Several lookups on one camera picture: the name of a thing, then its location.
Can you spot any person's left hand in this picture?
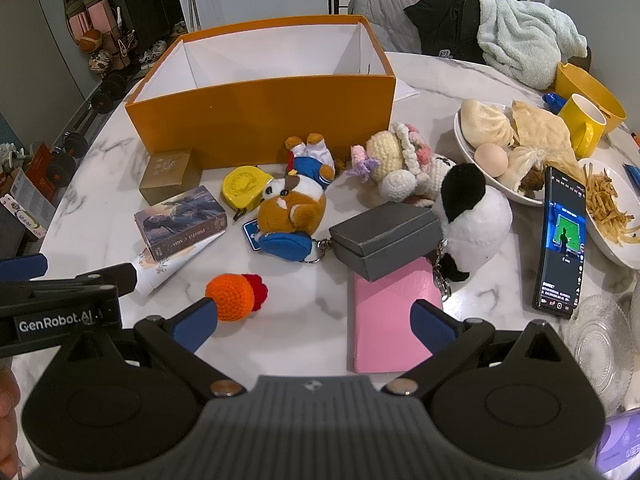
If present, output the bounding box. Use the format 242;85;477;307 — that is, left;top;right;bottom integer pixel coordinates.
0;362;22;467

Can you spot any white paper sheet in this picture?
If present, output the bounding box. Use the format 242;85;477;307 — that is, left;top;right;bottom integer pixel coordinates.
392;79;420;102

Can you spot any yellow mug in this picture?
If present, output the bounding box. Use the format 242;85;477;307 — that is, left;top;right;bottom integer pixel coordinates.
557;94;608;159

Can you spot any yellow tape measure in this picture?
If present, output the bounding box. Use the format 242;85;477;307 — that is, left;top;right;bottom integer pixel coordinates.
221;165;275;211

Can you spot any white food plate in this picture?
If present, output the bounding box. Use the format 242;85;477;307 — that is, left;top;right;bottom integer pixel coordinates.
453;102;556;207

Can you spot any black jacket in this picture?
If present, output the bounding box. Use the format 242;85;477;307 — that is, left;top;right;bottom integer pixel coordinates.
404;0;506;63

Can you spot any shredded potato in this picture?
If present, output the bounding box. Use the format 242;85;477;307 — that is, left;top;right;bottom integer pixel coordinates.
582;167;640;246

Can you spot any grey lidded box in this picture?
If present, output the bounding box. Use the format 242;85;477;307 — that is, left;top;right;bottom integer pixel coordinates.
328;201;445;283

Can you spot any small pleated bun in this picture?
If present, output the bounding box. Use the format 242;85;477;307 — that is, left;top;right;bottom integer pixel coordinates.
500;146;543;193

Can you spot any small gold box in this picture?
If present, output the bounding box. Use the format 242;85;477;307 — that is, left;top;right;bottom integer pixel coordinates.
138;147;203;206

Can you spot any penguin plush keychain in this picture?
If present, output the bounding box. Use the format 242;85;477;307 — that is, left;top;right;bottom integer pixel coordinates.
431;162;514;303

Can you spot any light blue fleece blanket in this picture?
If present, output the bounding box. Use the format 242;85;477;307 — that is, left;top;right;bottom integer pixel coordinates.
476;0;590;91

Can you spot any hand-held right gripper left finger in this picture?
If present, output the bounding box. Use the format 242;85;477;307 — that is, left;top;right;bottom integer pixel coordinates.
62;297;247;401

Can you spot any red cardboard box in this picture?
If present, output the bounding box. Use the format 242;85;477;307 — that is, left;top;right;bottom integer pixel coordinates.
10;142;58;221

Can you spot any orange crochet ball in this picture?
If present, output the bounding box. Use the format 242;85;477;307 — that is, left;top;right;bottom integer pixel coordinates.
205;272;269;322

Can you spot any large steamed bun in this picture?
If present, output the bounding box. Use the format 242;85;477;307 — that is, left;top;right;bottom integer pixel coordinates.
460;99;516;148

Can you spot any purple packet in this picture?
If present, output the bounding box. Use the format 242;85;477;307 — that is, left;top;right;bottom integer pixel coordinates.
597;407;640;476

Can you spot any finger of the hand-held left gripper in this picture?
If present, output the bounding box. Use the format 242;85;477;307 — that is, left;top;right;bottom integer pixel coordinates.
0;262;139;306
0;254;49;283

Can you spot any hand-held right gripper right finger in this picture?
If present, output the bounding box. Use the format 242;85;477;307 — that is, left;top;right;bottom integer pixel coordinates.
382;299;568;401

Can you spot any black smartphone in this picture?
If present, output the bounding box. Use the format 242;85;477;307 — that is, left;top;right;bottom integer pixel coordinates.
531;166;587;320

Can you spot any white crochet animal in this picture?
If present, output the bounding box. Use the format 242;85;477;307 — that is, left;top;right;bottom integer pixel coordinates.
415;155;458;208

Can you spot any white carton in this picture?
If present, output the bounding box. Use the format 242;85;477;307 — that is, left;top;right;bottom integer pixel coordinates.
0;192;48;238

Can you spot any clear glass plate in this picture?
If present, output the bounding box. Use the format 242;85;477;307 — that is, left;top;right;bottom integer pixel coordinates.
565;294;636;418

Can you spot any cream crochet doll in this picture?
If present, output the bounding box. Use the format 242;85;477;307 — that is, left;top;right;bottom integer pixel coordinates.
350;122;441;202

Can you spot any orange cardboard box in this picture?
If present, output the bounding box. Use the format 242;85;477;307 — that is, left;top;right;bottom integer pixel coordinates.
124;14;398;171

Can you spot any white hand cream tube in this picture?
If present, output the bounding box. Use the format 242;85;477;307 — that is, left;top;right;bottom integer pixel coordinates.
131;232;226;297

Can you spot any flatbread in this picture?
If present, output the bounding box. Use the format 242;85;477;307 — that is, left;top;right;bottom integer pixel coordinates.
510;101;581;171

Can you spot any black dumbbell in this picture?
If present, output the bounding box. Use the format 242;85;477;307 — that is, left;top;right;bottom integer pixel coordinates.
47;130;90;188
90;72;131;111

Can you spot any egg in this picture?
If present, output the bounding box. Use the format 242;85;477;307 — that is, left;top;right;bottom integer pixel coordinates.
474;143;509;177

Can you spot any illustrated card box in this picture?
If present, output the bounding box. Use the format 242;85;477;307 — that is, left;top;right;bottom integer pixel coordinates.
134;185;228;262

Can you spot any pink yoga mat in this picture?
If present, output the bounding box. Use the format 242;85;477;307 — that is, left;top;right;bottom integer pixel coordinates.
87;0;113;41
67;12;91;43

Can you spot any yellow bowl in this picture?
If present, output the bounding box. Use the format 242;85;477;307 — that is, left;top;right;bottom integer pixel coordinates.
555;62;627;133

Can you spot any dog plush keychain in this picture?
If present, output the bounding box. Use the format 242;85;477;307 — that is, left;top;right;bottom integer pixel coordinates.
242;132;338;265

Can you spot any black cabinet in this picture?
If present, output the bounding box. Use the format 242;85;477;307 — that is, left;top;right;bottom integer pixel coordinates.
107;0;183;36

